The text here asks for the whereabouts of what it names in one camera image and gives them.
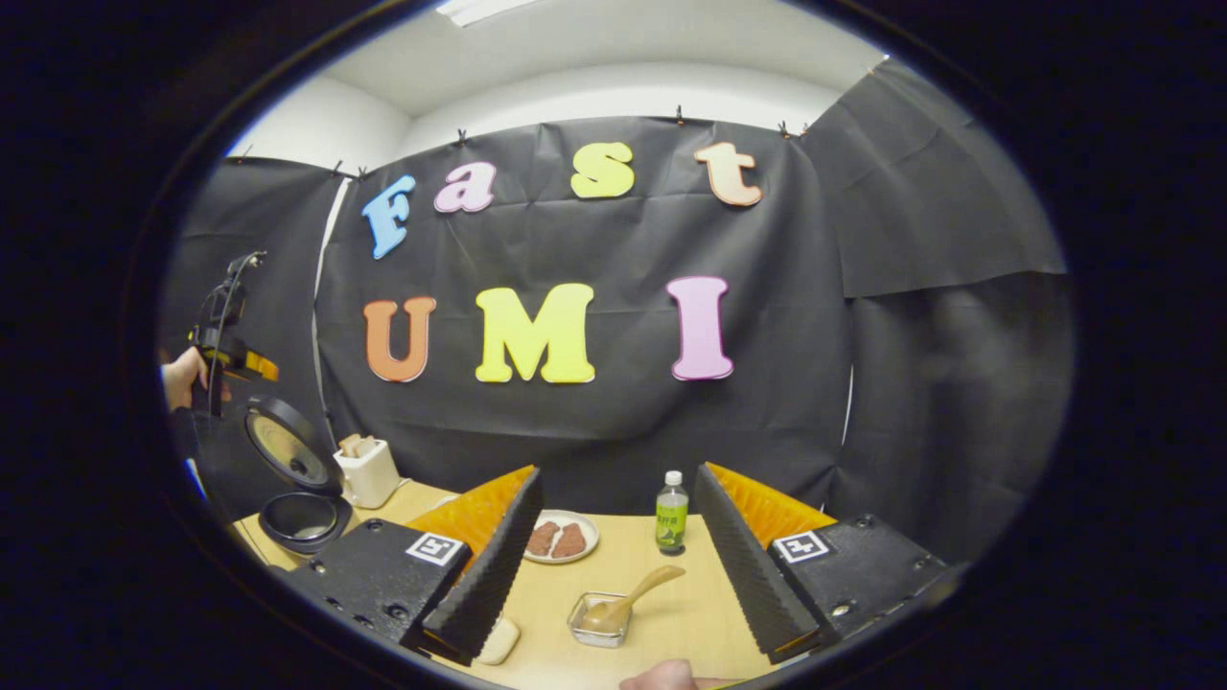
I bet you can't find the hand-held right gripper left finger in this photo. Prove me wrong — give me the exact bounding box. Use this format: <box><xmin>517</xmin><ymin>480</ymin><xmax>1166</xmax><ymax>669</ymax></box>
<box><xmin>286</xmin><ymin>466</ymin><xmax>544</xmax><ymax>667</ymax></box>

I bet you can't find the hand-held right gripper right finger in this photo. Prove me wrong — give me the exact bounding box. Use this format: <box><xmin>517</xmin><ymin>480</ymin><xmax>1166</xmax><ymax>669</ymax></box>
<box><xmin>692</xmin><ymin>462</ymin><xmax>955</xmax><ymax>667</ymax></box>

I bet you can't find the dark grey rice cooker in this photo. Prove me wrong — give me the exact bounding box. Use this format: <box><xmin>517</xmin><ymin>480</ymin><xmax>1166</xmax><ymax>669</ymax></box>
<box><xmin>243</xmin><ymin>394</ymin><xmax>355</xmax><ymax>556</ymax></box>

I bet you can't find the wooden spoon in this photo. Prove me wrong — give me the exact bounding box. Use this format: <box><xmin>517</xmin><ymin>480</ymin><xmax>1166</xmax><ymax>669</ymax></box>
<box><xmin>579</xmin><ymin>563</ymin><xmax>688</xmax><ymax>636</ymax></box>

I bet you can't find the clear glass tray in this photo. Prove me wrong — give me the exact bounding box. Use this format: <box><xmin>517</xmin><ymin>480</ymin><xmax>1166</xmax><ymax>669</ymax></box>
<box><xmin>475</xmin><ymin>615</ymin><xmax>522</xmax><ymax>667</ymax></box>

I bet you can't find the green drink bottle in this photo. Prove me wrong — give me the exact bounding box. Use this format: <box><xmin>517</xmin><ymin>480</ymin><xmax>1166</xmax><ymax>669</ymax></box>
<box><xmin>655</xmin><ymin>469</ymin><xmax>690</xmax><ymax>558</ymax></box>

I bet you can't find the white round plate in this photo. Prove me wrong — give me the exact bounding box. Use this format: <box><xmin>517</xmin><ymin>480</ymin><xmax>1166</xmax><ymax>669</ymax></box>
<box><xmin>521</xmin><ymin>509</ymin><xmax>602</xmax><ymax>565</ymax></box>

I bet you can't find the white toaster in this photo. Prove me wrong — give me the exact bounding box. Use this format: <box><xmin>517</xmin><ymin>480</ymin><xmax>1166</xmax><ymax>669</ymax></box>
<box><xmin>332</xmin><ymin>434</ymin><xmax>403</xmax><ymax>511</ymax></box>

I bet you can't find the black backdrop cloth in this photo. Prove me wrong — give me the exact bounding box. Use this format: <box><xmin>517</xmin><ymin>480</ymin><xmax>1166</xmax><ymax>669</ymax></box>
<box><xmin>158</xmin><ymin>57</ymin><xmax>1077</xmax><ymax>566</ymax></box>

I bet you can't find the long ceiling light panel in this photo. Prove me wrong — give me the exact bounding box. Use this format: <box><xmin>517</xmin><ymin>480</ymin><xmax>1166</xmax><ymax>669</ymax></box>
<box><xmin>435</xmin><ymin>0</ymin><xmax>544</xmax><ymax>29</ymax></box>

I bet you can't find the row of black cloth clips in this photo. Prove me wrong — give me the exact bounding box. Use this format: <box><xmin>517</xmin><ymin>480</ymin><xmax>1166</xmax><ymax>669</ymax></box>
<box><xmin>237</xmin><ymin>61</ymin><xmax>881</xmax><ymax>181</ymax></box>

